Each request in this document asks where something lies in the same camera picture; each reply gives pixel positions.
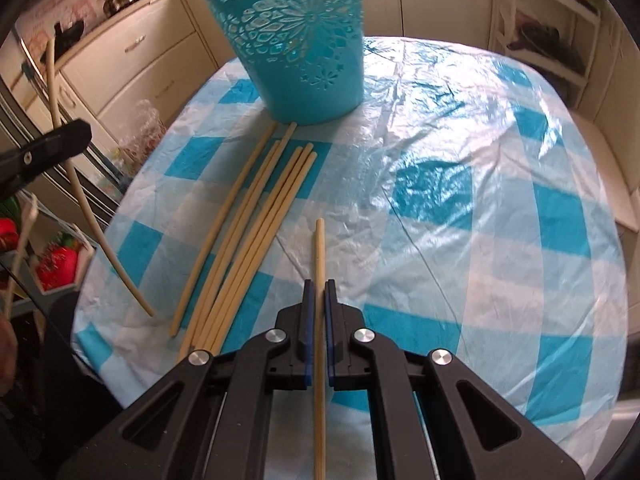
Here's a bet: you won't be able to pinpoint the black pan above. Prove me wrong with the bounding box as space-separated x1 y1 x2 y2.
52 20 87 61

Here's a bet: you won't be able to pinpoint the cream cupboard doors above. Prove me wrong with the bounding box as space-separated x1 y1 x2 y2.
360 0 496 51

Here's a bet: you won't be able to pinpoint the white plastic strip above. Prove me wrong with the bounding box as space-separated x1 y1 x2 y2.
2 197 40 313

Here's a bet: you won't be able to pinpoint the black chair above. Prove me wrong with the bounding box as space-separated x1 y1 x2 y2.
40 290 126 461

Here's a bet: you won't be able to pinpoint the red plastic container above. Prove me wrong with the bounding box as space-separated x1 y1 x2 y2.
35 240 83 291

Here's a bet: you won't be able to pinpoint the white shelf rack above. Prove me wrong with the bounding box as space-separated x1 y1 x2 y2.
487 0 601 111

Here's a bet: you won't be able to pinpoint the cream drawer cabinet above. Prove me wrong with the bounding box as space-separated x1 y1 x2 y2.
15 0 221 161

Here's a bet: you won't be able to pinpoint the stainless steel appliance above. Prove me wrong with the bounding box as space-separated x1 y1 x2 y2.
0 40 121 233

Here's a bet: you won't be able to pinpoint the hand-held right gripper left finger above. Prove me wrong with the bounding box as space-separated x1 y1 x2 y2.
57 280 317 480

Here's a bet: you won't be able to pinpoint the teal perforated plastic basket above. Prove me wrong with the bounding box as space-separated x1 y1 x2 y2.
194 0 367 126

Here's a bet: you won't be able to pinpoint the blue white checkered tablecloth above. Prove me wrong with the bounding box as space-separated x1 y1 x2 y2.
70 35 631 480

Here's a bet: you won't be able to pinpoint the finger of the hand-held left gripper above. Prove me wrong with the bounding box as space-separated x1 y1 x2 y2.
0 119 93 199

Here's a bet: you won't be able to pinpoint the dark pot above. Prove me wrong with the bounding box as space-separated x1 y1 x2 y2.
507 22 586 76

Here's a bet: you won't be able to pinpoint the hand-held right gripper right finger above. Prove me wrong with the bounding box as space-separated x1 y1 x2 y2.
325 280 586 480

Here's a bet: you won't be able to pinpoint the row of wooden chopsticks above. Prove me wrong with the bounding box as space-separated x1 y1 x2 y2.
169 121 318 361

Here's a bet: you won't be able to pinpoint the clear plastic bag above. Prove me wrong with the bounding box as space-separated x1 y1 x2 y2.
112 100 168 186

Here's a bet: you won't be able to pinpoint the long wooden chopstick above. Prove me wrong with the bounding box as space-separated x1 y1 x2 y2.
312 217 328 480
46 36 157 318

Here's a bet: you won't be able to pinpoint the wooden bench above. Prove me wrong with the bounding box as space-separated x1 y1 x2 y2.
570 110 640 233

